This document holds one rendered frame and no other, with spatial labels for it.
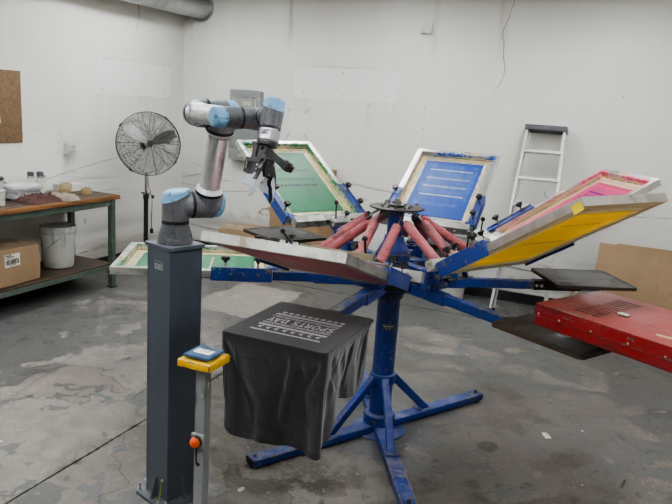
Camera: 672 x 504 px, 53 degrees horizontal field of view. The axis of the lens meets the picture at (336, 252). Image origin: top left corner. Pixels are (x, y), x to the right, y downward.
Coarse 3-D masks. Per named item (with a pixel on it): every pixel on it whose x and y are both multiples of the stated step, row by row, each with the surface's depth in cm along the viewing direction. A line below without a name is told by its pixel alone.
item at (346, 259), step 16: (208, 240) 248; (224, 240) 246; (240, 240) 243; (256, 240) 241; (304, 256) 233; (320, 256) 231; (336, 256) 229; (352, 256) 232; (368, 272) 250; (384, 272) 267
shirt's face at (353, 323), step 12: (264, 312) 284; (276, 312) 285; (300, 312) 288; (312, 312) 289; (324, 312) 290; (336, 312) 291; (240, 324) 267; (252, 324) 268; (348, 324) 276; (360, 324) 277; (252, 336) 255; (264, 336) 255; (276, 336) 256; (288, 336) 257; (336, 336) 261; (348, 336) 262; (312, 348) 246; (324, 348) 247
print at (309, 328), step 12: (288, 312) 286; (264, 324) 269; (276, 324) 270; (288, 324) 271; (300, 324) 272; (312, 324) 273; (324, 324) 274; (336, 324) 275; (300, 336) 258; (312, 336) 259; (324, 336) 260
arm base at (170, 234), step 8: (168, 224) 283; (176, 224) 283; (184, 224) 286; (160, 232) 286; (168, 232) 283; (176, 232) 284; (184, 232) 286; (160, 240) 285; (168, 240) 283; (176, 240) 283; (184, 240) 285; (192, 240) 290
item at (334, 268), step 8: (288, 256) 244; (312, 264) 262; (320, 264) 253; (328, 264) 245; (336, 264) 238; (336, 272) 282; (344, 272) 272; (352, 272) 263; (360, 272) 254; (368, 280) 294; (376, 280) 283
